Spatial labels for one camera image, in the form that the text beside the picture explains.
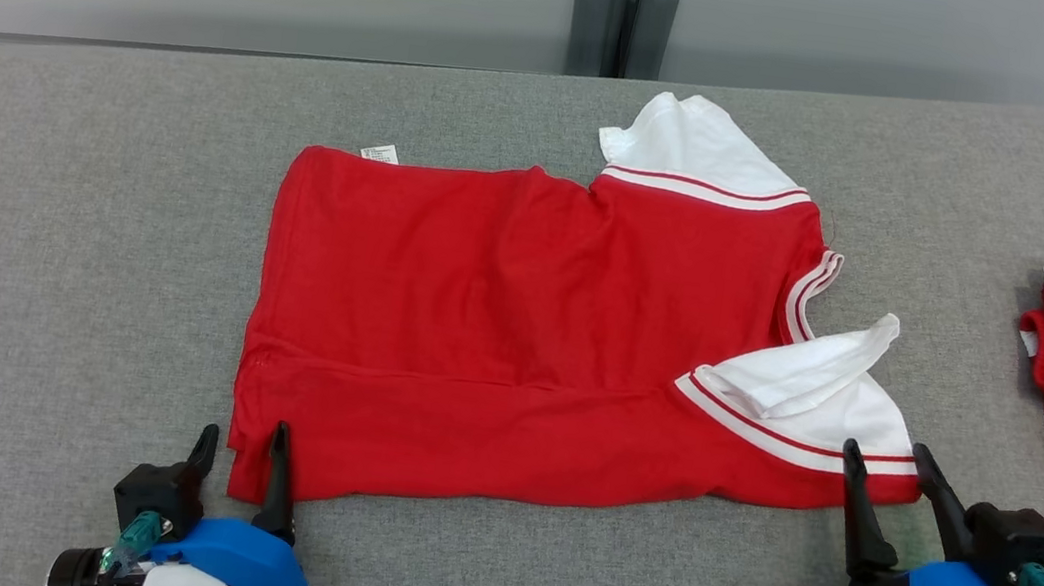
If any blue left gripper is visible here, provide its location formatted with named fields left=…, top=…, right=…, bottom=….
left=141, top=405, right=334, bottom=586

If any grey stand with round feet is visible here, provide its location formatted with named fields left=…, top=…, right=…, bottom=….
left=563, top=0, right=683, bottom=90

